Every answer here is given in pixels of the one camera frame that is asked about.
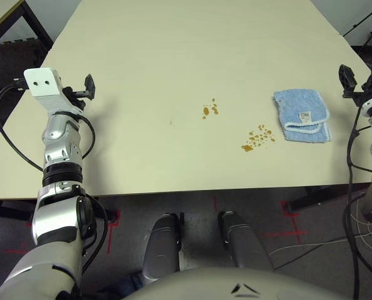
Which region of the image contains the black foam floor mat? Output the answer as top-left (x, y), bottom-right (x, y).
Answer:
top-left (351, 46), bottom-right (372, 74)
top-left (0, 37), bottom-right (49, 104)

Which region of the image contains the grey right robot leg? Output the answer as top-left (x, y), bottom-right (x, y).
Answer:
top-left (217, 211), bottom-right (276, 273)

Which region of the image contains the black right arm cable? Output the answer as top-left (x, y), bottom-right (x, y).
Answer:
top-left (346, 106), bottom-right (372, 300)

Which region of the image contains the white floor cable bundle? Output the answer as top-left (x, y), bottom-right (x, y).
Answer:
top-left (274, 198), bottom-right (372, 256)

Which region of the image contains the black upper arm cable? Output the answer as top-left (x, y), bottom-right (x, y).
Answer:
top-left (84, 196), bottom-right (109, 282)

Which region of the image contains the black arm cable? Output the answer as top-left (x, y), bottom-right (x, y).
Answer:
top-left (0, 77), bottom-right (96, 173)
top-left (84, 196), bottom-right (109, 282)
top-left (346, 106), bottom-right (372, 300)

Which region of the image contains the grey left robot leg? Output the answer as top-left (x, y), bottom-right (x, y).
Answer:
top-left (141, 213), bottom-right (183, 284)

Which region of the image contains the small brown liquid spill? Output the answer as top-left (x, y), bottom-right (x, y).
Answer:
top-left (201, 97), bottom-right (220, 120)

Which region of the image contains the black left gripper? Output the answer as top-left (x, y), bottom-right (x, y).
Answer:
top-left (62, 74), bottom-right (97, 110)

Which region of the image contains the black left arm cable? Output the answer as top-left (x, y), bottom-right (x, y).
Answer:
top-left (0, 77), bottom-right (96, 173)

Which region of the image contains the blue terry rag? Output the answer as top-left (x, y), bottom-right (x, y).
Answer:
top-left (272, 89), bottom-right (333, 144)

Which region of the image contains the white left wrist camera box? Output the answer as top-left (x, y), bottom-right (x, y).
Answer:
top-left (23, 67), bottom-right (63, 98)

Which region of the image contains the large brown liquid spill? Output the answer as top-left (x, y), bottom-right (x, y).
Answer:
top-left (241, 124), bottom-right (276, 153)

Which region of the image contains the black tripod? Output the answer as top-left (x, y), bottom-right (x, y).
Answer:
top-left (343, 12), bottom-right (372, 48)

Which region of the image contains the grey robot leg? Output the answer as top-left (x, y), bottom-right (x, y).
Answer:
top-left (217, 211), bottom-right (276, 273)
top-left (141, 213), bottom-right (183, 284)

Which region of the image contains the grey robot torso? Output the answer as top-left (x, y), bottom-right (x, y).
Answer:
top-left (119, 265), bottom-right (357, 300)

